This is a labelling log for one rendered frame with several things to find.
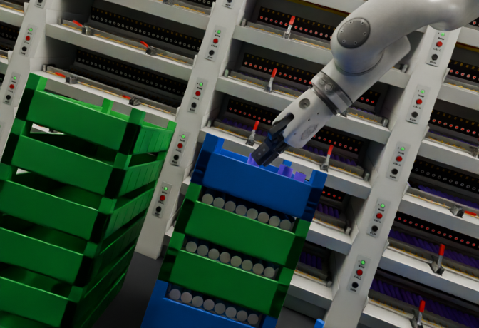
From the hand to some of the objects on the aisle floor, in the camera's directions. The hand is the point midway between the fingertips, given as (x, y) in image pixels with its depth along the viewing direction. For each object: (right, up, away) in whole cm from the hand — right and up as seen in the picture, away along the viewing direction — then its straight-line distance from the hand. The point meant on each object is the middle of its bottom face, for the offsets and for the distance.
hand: (264, 154), depth 59 cm
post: (-38, -37, +54) cm, 75 cm away
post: (+28, -59, +45) cm, 80 cm away
